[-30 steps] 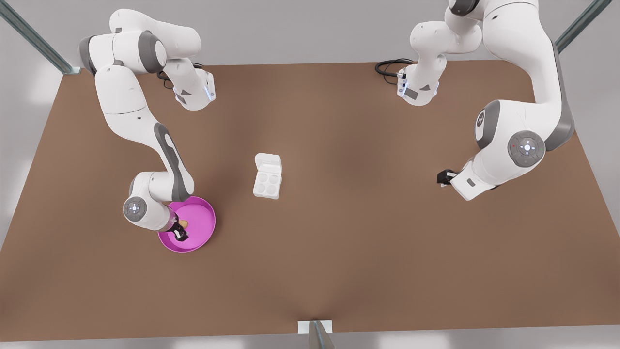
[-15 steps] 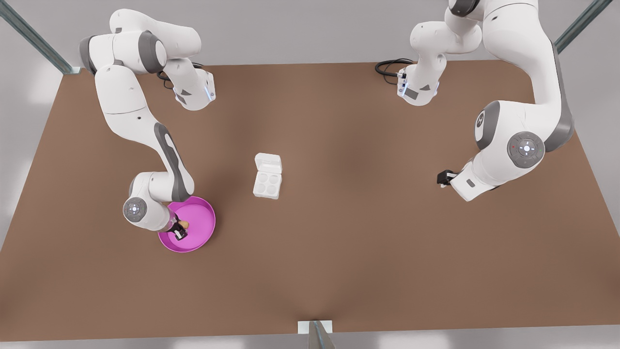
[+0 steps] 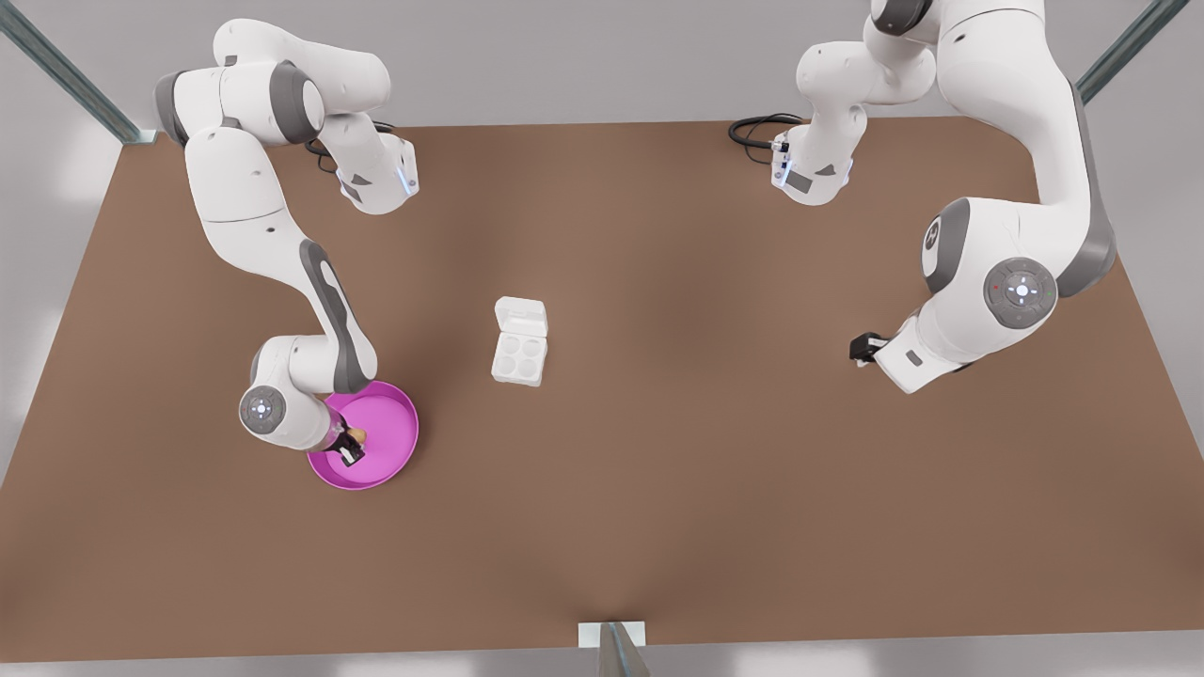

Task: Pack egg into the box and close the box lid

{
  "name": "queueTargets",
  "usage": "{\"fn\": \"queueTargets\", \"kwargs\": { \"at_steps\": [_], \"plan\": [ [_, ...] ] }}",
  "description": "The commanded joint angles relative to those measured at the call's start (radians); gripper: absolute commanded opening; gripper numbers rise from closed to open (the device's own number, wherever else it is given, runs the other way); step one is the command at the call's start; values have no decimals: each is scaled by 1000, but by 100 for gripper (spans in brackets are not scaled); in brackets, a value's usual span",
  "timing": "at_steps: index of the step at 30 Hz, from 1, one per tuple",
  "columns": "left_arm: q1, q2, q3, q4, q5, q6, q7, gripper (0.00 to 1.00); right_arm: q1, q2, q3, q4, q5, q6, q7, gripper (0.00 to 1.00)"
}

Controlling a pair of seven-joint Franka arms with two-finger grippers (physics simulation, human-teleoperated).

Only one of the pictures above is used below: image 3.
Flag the pink round bowl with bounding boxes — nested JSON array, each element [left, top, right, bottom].
[[308, 380, 420, 492]]

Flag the white egg box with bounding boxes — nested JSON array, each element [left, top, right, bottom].
[[490, 330, 548, 388]]

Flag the silver frame post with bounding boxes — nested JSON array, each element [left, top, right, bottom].
[[0, 0, 159, 146], [1075, 0, 1192, 105], [578, 621, 650, 677]]

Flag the black cable loop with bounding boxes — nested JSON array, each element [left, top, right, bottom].
[[303, 120, 399, 175], [728, 113, 806, 154]]

